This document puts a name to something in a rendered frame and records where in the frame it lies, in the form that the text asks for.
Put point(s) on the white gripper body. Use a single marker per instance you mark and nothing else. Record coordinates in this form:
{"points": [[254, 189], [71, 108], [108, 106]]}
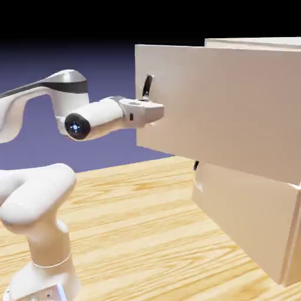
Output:
{"points": [[154, 112]]}

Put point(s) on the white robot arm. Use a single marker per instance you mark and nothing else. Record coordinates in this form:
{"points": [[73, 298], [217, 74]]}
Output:
{"points": [[98, 115]]}

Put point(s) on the large beige cabinet door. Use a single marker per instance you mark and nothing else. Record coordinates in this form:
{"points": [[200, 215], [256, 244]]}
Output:
{"points": [[223, 105]]}

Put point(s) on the small beige cabinet door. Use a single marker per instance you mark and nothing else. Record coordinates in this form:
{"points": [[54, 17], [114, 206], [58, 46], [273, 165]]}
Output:
{"points": [[244, 211]]}

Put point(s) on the beige cabinet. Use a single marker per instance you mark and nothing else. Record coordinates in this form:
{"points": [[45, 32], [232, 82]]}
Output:
{"points": [[294, 235]]}

